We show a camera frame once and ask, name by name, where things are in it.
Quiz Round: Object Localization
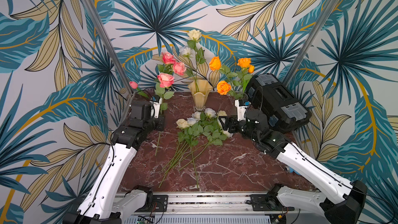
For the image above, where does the clear glass vase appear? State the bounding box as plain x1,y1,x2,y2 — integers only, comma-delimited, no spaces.
234,92,250,112

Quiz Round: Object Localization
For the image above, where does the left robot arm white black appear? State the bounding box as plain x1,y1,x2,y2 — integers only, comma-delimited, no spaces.
62,96,164,224

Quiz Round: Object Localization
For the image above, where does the white rose bunch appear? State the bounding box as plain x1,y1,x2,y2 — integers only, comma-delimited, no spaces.
158,108,232,190

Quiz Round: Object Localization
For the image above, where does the aluminium front rail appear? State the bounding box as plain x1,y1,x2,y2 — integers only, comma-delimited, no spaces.
73,192,343,224

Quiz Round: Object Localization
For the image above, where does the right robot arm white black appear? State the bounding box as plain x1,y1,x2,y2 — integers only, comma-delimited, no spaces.
219,109,368,224

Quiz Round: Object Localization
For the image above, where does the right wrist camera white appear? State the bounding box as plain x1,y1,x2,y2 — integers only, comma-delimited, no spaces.
235,99,250,121

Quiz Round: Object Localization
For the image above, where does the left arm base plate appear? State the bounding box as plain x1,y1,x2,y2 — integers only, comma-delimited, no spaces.
136,195,169,213

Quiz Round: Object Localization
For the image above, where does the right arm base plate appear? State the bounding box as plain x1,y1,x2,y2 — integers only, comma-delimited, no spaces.
245,194,295,212

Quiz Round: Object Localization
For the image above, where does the cream yellow fluted vase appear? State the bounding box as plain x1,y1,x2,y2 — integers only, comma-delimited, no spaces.
188,79,213,112

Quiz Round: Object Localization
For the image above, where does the orange tulip bud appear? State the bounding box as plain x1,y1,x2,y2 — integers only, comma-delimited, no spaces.
242,65,255,92

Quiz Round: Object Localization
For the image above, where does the pink rose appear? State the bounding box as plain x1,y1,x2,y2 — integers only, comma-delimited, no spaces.
154,73,175,156
165,62,187,80
158,52,177,75

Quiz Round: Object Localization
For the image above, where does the blue plastic tool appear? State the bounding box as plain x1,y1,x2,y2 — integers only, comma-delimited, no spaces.
287,167,301,175

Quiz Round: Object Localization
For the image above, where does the orange rose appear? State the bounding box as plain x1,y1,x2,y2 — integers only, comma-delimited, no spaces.
209,57,238,81
235,58,252,92
217,80,241,100

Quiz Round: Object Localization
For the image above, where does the pink tulip bud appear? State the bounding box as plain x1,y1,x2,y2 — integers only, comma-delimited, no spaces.
129,81,149,99

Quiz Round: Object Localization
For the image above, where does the black plastic toolbox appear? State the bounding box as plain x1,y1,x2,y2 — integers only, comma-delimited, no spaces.
245,74,312,133

